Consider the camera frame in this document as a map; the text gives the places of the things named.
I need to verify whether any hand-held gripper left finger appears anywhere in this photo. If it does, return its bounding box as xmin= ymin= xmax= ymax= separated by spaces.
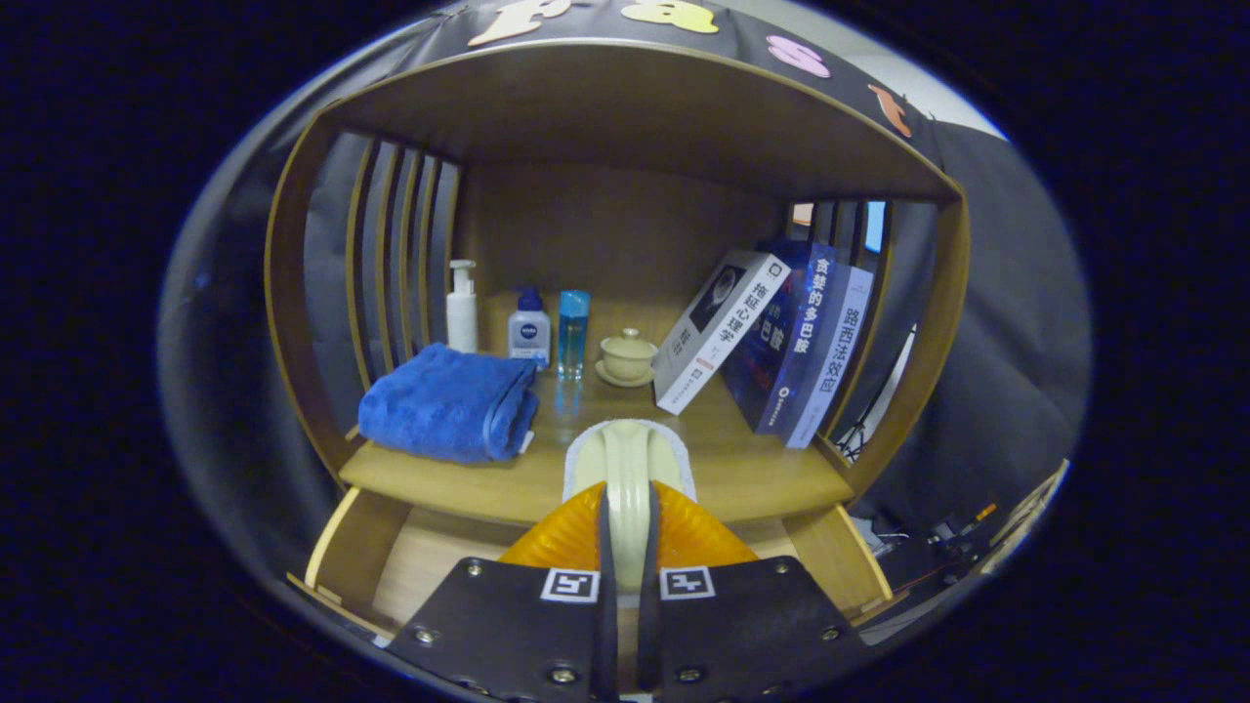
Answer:
xmin=386 ymin=478 xmax=618 ymax=703

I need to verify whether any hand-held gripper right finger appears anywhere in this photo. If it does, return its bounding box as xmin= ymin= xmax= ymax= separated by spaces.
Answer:
xmin=640 ymin=478 xmax=870 ymax=703

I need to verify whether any wooden drawer with black knob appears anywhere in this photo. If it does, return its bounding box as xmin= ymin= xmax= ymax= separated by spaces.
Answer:
xmin=288 ymin=488 xmax=895 ymax=645

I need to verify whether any wooden countertop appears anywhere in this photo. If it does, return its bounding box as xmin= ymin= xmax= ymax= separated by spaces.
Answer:
xmin=337 ymin=351 xmax=855 ymax=528

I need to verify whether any wooden cabinet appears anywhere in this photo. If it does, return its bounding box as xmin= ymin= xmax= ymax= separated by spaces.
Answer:
xmin=264 ymin=39 xmax=973 ymax=509

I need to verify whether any beige lidded teacup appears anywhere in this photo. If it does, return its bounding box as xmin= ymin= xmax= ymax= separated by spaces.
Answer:
xmin=596 ymin=328 xmax=659 ymax=389

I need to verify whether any blue folded towel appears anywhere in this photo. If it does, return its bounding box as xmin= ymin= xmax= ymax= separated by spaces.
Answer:
xmin=357 ymin=343 xmax=541 ymax=464

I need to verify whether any clear blue bottle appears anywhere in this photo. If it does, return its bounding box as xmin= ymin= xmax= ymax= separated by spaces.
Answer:
xmin=558 ymin=289 xmax=591 ymax=381

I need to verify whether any black light stand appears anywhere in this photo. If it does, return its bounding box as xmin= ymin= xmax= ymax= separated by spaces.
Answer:
xmin=835 ymin=327 xmax=919 ymax=465

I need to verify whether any white lotion bottle blue cap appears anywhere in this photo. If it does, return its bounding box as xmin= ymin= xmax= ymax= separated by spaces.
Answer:
xmin=508 ymin=287 xmax=552 ymax=368

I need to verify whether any dark blue patterned book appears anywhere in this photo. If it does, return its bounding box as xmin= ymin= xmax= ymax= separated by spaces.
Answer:
xmin=721 ymin=239 xmax=812 ymax=426

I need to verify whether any white book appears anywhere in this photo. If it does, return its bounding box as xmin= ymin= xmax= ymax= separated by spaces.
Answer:
xmin=651 ymin=251 xmax=792 ymax=416

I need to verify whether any black device with orange tip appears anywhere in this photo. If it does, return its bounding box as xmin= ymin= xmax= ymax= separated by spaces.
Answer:
xmin=928 ymin=503 xmax=999 ymax=548

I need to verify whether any pale blue book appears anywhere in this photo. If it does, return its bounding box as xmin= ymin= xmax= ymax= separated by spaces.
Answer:
xmin=784 ymin=266 xmax=876 ymax=450

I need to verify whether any white pump bottle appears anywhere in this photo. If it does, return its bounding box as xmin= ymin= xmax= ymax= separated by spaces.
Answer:
xmin=446 ymin=259 xmax=479 ymax=354

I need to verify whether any black backdrop cloth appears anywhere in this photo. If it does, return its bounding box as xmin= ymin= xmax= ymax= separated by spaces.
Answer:
xmin=156 ymin=0 xmax=1093 ymax=587

